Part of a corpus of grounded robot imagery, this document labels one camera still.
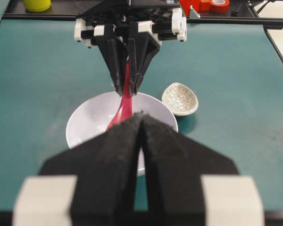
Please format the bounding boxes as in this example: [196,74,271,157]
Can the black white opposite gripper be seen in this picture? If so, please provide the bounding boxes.
[74,0,187,96]

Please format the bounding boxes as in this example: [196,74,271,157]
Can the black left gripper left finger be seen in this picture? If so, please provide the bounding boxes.
[13,110,142,226]

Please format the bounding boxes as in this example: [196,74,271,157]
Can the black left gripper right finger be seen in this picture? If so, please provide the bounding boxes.
[141,110,266,226]

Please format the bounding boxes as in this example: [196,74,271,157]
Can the pink plastic spoon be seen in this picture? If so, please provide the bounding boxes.
[106,60,133,131]

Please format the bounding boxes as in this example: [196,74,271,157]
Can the white round bowl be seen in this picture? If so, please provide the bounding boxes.
[64,92,178,183]

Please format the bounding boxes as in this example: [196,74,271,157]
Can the small crackle-glaze cream bowl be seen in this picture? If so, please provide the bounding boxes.
[161,82,199,116]

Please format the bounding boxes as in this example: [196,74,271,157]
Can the orange small block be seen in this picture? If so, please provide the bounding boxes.
[200,0,210,12]

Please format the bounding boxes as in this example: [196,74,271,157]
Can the red plastic cup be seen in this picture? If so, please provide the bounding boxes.
[179,0,200,16]

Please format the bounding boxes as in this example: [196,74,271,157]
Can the red tape roll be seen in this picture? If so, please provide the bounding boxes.
[209,0,230,13]

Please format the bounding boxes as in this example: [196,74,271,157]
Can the stacked yellow-green cups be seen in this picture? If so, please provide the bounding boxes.
[23,0,51,12]

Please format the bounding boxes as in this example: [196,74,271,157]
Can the metal corner bracket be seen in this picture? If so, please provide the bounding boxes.
[189,5,200,19]

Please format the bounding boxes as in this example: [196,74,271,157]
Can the black aluminium rail frame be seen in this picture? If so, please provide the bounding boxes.
[3,0,283,30]

